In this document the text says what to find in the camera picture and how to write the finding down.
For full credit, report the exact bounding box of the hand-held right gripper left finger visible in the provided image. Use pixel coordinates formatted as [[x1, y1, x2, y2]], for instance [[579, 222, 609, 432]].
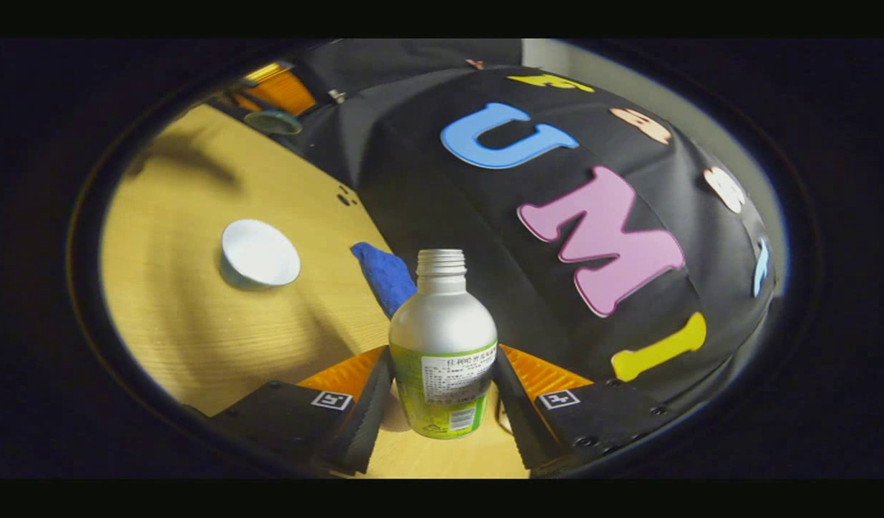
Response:
[[211, 345, 396, 476]]

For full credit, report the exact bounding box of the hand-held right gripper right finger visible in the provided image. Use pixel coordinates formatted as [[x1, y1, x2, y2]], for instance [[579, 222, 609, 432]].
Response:
[[492, 344, 673, 476]]

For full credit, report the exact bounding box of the teal teacup lid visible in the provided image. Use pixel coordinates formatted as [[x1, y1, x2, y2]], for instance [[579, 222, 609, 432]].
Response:
[[244, 109, 303, 135]]

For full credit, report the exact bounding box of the silver green water bottle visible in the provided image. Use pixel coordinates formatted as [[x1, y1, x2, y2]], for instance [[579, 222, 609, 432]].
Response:
[[388, 249, 498, 440]]

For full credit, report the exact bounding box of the white teacup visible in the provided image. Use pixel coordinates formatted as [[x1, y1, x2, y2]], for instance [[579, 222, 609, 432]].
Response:
[[220, 219, 301, 290]]

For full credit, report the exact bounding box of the blue towel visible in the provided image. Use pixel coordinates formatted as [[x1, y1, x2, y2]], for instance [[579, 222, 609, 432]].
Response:
[[350, 242, 419, 319]]

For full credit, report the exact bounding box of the black backdrop cloth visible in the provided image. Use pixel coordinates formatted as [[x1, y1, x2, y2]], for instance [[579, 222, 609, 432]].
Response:
[[291, 40, 777, 404]]

